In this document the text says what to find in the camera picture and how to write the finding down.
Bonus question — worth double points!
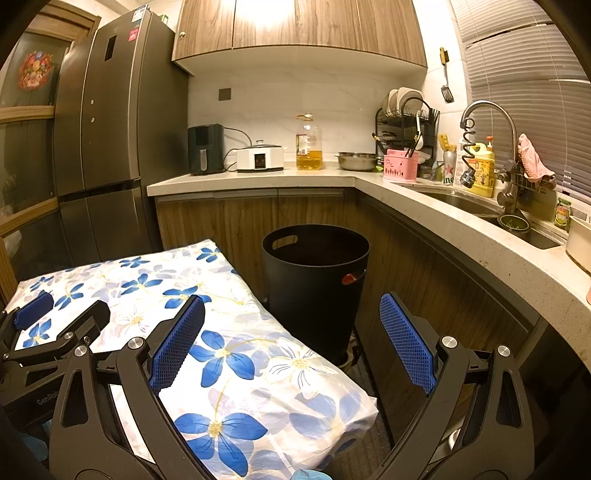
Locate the beer can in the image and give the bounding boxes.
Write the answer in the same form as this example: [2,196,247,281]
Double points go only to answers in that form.
[443,150,457,185]

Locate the chrome kitchen faucet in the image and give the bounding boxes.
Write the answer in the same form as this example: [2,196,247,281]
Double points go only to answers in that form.
[460,100,519,214]

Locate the pink cloth on faucet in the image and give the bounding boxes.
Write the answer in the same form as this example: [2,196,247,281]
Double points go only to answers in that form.
[517,133,555,183]

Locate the pink utensil holder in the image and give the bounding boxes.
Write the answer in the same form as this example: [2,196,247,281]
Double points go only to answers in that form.
[383,149,419,183]

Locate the wooden glass door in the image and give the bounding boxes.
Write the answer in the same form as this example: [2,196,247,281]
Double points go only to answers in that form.
[1,1,100,303]

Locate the floral blue white tablecloth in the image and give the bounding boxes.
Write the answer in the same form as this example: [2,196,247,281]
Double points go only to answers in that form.
[9,240,378,479]

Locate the black dish rack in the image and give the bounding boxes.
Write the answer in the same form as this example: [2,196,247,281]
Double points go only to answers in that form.
[373,87,441,165]

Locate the dark steel refrigerator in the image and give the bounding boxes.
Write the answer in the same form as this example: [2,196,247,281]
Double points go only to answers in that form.
[54,6,188,265]

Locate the white bottle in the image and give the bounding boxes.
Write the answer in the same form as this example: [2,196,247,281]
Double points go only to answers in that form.
[455,140,466,186]

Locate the black trash bin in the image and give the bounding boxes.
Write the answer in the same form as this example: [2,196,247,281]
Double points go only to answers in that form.
[263,224,370,366]

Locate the hanging black spatula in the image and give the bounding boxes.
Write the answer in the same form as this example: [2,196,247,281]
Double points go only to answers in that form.
[439,47,455,104]

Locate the wooden upper cabinet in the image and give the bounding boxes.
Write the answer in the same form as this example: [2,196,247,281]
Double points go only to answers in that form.
[172,1,427,69]

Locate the cooking oil bottle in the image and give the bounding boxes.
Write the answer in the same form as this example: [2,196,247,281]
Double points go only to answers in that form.
[295,113,322,170]

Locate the stainless steel bowl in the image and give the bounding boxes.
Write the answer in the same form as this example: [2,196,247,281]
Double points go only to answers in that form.
[337,152,379,172]

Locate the yellow detergent bottle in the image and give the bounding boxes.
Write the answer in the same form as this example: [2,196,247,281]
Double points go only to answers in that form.
[469,135,496,198]

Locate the steel sink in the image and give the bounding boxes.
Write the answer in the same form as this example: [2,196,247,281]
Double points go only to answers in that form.
[408,184,566,250]

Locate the black air fryer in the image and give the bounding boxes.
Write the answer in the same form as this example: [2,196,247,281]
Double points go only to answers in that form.
[187,124,224,176]

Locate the wooden lower cabinets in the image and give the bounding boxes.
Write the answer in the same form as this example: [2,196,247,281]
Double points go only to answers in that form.
[155,188,540,437]

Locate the white slow cooker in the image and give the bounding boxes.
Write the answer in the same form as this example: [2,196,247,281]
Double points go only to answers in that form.
[236,140,284,173]

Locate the window blinds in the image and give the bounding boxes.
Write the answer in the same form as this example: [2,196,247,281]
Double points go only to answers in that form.
[452,1,590,198]

